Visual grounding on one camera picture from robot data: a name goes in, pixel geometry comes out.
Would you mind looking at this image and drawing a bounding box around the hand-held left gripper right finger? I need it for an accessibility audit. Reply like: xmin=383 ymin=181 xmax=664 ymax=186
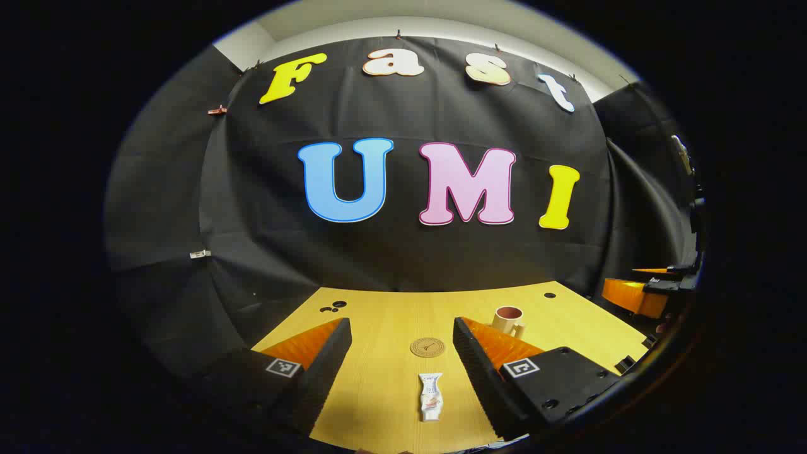
xmin=453 ymin=317 xmax=622 ymax=442

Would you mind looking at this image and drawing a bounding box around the round wooden coaster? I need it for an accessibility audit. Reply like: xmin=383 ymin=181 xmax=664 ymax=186
xmin=410 ymin=337 xmax=446 ymax=358

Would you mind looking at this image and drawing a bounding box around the beige cup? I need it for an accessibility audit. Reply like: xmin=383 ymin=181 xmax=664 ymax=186
xmin=492 ymin=306 xmax=526 ymax=341

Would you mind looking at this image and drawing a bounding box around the black backdrop cloth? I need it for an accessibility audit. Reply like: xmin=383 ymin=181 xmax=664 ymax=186
xmin=104 ymin=35 xmax=704 ymax=379

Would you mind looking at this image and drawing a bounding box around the white toothpaste tube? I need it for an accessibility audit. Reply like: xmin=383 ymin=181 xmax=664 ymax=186
xmin=419 ymin=373 xmax=444 ymax=422

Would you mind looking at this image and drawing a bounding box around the yellowish metal clamp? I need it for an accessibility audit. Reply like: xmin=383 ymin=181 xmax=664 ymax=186
xmin=670 ymin=134 xmax=695 ymax=177

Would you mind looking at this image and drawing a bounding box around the wooden desktop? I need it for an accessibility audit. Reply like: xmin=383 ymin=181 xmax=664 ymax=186
xmin=251 ymin=281 xmax=656 ymax=454

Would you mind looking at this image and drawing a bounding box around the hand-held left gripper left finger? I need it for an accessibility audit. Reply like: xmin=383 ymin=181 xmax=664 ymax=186
xmin=189 ymin=317 xmax=352 ymax=437

